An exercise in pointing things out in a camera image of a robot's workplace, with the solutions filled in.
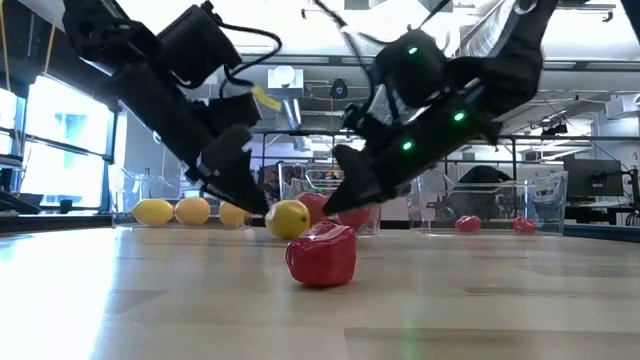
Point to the yellow tag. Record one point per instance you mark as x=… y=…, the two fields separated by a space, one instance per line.
x=265 y=98

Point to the clear plastic basket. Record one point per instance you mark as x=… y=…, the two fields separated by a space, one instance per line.
x=550 y=200
x=150 y=187
x=287 y=180

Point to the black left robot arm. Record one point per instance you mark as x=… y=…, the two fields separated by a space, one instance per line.
x=105 y=30

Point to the white ceiling box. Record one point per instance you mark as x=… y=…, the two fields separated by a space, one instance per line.
x=285 y=77

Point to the red tomato with green stem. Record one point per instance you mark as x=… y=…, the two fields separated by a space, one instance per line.
x=314 y=202

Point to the yellow lemon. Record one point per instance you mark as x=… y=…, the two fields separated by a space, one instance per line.
x=152 y=211
x=287 y=220

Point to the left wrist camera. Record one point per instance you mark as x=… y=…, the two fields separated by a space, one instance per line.
x=235 y=112

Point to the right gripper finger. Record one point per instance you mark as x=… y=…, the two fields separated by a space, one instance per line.
x=355 y=175
x=390 y=190

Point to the black office chair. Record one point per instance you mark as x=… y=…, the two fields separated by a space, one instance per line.
x=480 y=180

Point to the black computer monitor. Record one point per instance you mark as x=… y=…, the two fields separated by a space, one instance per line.
x=580 y=175

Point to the small red bell pepper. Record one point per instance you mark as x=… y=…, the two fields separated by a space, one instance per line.
x=468 y=224
x=322 y=255
x=524 y=225

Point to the black overhead camera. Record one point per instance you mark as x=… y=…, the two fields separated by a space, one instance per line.
x=339 y=89

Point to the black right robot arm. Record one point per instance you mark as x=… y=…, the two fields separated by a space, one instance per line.
x=515 y=60

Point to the long ceiling light bar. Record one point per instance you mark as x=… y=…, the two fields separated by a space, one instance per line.
x=320 y=60

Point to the orange fruit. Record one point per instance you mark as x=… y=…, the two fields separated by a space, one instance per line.
x=232 y=215
x=192 y=210

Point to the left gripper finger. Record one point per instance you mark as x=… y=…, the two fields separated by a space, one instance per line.
x=232 y=170

